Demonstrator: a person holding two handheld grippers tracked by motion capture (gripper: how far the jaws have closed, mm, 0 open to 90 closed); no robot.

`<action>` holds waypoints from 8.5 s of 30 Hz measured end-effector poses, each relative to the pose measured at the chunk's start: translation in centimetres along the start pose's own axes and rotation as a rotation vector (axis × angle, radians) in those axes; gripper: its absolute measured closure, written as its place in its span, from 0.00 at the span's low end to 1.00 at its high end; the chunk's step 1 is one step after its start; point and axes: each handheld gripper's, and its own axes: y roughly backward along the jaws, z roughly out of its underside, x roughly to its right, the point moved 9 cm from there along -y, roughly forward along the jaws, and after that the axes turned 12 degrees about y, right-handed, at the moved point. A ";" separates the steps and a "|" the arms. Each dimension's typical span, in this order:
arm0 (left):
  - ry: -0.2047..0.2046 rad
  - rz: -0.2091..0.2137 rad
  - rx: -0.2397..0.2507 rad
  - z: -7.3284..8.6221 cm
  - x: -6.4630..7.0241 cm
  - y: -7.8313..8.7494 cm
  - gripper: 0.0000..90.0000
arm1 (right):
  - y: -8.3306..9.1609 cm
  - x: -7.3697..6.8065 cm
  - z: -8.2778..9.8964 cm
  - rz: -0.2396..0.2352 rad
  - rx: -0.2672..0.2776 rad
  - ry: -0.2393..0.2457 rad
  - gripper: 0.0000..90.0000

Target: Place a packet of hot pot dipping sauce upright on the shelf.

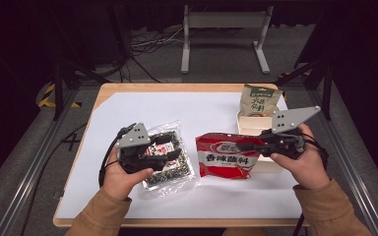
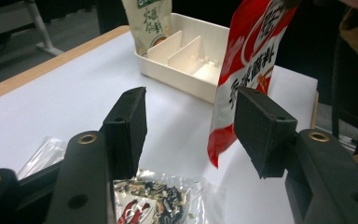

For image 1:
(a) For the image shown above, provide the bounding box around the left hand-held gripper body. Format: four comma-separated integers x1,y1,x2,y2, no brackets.
115,122,165,175

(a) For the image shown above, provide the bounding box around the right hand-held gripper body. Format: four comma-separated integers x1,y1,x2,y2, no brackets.
259,105,322,160

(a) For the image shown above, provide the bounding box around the clear seaweed packet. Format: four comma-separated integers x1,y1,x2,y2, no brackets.
142,120,201,200

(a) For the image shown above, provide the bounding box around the white divided container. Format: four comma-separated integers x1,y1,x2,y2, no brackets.
235,109,284,174

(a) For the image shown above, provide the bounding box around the red seasoning packet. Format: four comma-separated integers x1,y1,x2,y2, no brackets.
195,132,266,180

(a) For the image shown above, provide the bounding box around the green beige snack packet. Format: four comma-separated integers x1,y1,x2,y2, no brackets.
237,84,284,118

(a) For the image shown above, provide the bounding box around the person's left hand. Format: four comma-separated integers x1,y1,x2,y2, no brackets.
102,148,155,202

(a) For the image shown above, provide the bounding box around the person's right hand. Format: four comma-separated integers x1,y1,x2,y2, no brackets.
270,123,331,191

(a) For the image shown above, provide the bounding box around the white paper sheet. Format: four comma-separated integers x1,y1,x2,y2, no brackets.
56,91,304,220

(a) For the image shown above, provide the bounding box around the black yellow hazard tape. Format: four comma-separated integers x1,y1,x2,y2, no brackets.
38,83,82,109
277,70,311,80

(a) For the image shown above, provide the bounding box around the black metal stand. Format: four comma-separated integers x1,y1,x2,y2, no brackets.
50,58,111,121
275,58,334,121

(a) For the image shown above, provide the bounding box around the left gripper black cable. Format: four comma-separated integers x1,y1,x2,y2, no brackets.
97,122,137,188

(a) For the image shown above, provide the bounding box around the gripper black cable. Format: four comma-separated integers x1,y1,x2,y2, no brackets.
97,122,137,188
303,132,329,165

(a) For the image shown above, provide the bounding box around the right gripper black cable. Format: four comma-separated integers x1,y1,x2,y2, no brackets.
303,132,329,165

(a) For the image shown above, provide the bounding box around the aluminium rail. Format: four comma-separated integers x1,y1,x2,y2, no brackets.
308,88,378,236
0,88,80,236

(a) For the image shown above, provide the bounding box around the bundle of floor cables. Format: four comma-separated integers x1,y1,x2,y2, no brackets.
129,28,185,55

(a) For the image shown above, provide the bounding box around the white metal stand frame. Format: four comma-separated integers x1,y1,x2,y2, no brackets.
180,4,275,75

